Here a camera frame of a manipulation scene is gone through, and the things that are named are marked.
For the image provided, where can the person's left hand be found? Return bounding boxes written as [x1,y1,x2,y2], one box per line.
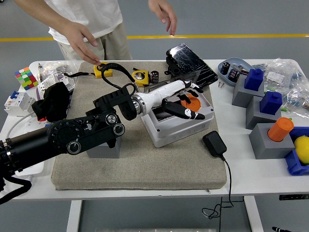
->
[148,0,178,36]

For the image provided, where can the round yellow black tape measure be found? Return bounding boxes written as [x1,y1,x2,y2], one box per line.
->
[131,70,152,87]

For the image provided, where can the glossy black case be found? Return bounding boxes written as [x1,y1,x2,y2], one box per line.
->
[166,43,219,88]

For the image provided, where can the smoky transparent box lid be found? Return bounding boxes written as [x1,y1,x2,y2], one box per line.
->
[146,72,201,94]

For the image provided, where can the clear plastic bag of parts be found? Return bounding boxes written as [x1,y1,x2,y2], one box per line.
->
[281,86,309,119]
[251,58,309,91]

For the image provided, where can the grey block with round hole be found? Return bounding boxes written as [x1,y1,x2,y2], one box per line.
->
[85,135,122,159]

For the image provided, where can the blue plastic bin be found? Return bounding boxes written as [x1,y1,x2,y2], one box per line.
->
[284,126,309,176]

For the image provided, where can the black adapter cord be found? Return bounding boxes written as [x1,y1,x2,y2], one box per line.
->
[201,156,244,232]

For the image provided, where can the white-framed colourful puzzle cube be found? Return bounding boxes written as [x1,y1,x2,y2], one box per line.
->
[14,67,39,90]

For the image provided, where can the white table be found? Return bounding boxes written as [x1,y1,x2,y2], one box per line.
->
[0,59,309,232]

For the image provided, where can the square yellow tape measure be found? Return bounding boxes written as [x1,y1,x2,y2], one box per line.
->
[64,62,113,79]

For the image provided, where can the orange cylinder battery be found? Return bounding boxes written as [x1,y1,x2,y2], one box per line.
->
[267,117,295,143]
[181,94,202,112]

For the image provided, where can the white power strip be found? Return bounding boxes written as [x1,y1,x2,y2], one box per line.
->
[15,116,49,178]

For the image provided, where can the white purple breaker modules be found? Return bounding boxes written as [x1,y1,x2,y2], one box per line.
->
[36,72,76,100]

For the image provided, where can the grey-brown mat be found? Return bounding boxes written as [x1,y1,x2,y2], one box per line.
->
[51,60,227,191]

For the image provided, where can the grey block holder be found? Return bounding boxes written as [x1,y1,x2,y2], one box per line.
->
[248,123,295,160]
[245,95,282,130]
[231,74,265,109]

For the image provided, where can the black power adapter plug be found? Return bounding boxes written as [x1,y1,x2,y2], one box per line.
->
[202,130,227,159]

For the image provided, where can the yellow ball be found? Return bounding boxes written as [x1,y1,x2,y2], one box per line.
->
[294,136,309,166]

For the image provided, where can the blue block with knob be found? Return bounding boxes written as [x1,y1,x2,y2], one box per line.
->
[260,91,283,116]
[244,69,264,92]

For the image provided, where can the white circuit breaker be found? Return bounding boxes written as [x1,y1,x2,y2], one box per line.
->
[4,90,37,118]

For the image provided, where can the blue-grey oval tray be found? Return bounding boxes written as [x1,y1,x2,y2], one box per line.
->
[218,57,254,87]

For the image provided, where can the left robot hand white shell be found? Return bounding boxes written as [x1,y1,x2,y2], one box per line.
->
[141,80,206,121]

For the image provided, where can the black table control panel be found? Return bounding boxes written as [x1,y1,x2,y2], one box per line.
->
[279,194,309,201]

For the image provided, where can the black cloth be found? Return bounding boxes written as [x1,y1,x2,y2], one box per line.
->
[31,82,72,123]

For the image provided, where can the person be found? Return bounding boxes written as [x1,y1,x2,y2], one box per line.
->
[44,0,133,61]

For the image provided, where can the small metal clip part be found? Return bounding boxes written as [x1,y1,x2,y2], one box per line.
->
[233,64,251,75]

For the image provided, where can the white power strip cable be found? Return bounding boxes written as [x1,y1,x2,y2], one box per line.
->
[8,113,33,136]

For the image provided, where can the light grey electrical box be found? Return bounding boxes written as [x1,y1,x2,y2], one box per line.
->
[140,90,215,148]

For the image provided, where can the person's right hand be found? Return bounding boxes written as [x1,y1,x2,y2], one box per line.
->
[61,21,101,65]

